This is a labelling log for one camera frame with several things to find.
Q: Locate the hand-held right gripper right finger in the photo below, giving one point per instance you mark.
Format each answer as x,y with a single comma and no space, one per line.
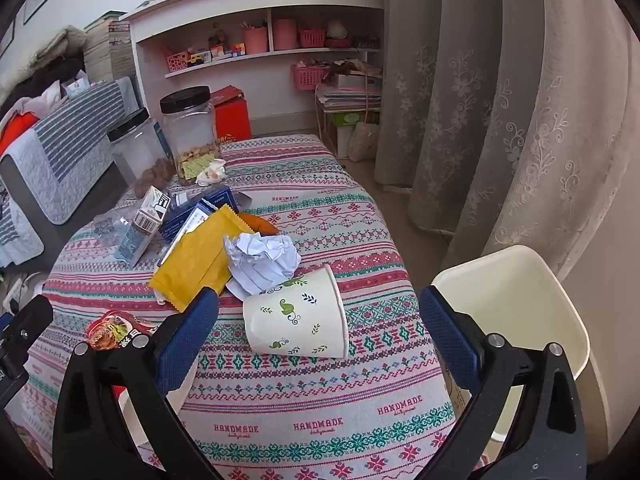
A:
450,340

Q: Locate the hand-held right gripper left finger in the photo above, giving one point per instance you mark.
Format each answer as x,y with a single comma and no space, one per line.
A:
187,340

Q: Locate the red snack wrapper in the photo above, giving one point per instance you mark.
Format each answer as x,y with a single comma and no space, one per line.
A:
115,332

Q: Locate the yellow packet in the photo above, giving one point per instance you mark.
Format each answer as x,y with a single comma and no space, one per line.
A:
192,260

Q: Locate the paper cup green leaf print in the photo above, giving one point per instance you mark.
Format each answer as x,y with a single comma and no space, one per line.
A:
295,320

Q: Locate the white paper ball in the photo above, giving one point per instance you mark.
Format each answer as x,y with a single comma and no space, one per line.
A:
262,260

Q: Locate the blue white packet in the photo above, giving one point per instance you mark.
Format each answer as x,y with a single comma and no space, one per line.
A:
177,225

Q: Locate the small milk carton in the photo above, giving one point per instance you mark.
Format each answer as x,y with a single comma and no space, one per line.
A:
140,225

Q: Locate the clear plastic wrapper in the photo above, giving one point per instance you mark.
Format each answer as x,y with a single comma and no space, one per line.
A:
112,222

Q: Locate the dark blue cardboard box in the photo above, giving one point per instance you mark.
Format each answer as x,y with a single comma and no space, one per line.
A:
210,195

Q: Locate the printed tissue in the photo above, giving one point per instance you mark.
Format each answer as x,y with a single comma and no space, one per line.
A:
212,172

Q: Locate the patterned tablecloth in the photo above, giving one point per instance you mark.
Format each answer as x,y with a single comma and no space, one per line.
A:
300,410

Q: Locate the orange peel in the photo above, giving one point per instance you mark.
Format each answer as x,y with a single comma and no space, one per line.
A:
257,222

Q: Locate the grey sofa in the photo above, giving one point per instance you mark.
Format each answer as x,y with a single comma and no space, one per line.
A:
20,185

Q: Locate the clear jar of walnuts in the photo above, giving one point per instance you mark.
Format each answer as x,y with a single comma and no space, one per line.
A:
137,150

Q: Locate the orange cloth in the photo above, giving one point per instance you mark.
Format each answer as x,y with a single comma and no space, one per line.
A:
17,132

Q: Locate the blue white box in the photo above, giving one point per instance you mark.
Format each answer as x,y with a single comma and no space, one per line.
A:
161,140

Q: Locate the striped grey quilt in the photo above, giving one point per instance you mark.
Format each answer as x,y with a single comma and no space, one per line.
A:
75,130

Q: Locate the clear jar of peanuts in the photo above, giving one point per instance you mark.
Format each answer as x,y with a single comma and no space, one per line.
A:
190,130

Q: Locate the beige woven bag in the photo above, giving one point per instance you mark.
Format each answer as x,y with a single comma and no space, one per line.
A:
364,142

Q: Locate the red box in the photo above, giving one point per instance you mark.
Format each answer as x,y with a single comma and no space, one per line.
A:
232,115

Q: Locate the grey embroidered curtain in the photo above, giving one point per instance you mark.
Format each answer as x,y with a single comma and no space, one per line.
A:
475,110

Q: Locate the green white box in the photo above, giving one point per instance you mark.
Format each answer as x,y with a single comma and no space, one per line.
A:
345,120

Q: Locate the light blue tissue box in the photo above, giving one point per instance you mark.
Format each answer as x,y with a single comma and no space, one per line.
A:
77,87

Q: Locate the stack of papers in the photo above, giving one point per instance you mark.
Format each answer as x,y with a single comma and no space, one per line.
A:
347,92

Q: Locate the pile of clothes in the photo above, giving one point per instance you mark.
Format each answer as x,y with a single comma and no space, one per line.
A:
45,65

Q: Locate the pink lattice basket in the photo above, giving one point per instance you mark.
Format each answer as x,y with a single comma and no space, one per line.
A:
177,62

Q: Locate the yellow toy car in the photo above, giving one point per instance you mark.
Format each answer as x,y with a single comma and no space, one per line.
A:
197,59

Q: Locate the large pink basket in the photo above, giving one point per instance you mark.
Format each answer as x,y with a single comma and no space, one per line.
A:
307,77

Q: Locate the colourful puzzle cubes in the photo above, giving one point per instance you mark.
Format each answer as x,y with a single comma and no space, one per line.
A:
230,50

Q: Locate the stack of books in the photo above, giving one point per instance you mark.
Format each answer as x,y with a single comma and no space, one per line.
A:
107,45

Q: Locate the pink pen cup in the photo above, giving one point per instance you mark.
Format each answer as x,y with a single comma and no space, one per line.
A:
256,41

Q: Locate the pink cylinder container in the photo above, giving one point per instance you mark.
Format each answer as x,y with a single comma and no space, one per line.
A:
285,35

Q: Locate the small pink basket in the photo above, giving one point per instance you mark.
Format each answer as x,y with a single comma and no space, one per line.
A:
312,38

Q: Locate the cream plush toy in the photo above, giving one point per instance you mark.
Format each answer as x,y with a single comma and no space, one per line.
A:
338,30

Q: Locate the white bookshelf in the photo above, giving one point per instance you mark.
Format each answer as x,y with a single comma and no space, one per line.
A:
310,0

